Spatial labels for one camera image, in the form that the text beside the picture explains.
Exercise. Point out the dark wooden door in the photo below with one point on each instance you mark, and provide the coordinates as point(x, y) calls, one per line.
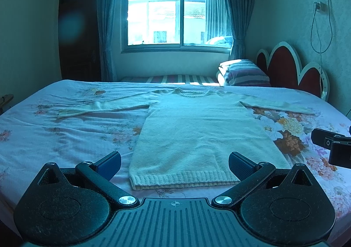
point(78, 40)

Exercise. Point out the striped folded pillow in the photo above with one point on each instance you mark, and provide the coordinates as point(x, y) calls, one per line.
point(242, 72)

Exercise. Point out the floral light bed sheet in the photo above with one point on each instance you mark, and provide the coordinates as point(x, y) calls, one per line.
point(32, 135)

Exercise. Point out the red white scalloped headboard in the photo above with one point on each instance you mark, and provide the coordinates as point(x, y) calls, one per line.
point(284, 69)

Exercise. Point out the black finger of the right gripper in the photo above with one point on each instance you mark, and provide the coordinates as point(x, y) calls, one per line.
point(337, 144)

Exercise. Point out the left blue curtain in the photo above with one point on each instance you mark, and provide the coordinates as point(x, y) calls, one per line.
point(105, 17)

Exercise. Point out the window with grey frame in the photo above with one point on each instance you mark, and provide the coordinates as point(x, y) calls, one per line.
point(176, 24)

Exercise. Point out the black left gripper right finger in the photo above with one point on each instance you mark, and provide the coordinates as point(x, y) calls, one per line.
point(280, 207)

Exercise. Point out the wall socket with plug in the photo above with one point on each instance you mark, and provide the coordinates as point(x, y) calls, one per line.
point(320, 7)

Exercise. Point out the cream knitted sweater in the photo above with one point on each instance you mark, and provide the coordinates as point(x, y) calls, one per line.
point(188, 135)

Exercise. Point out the striped mattress by window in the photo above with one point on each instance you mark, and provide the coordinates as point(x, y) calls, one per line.
point(173, 79)

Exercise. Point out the dark object at left edge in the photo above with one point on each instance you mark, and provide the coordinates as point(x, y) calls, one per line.
point(4, 101)

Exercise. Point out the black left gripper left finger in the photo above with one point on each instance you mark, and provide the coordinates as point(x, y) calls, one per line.
point(70, 206)

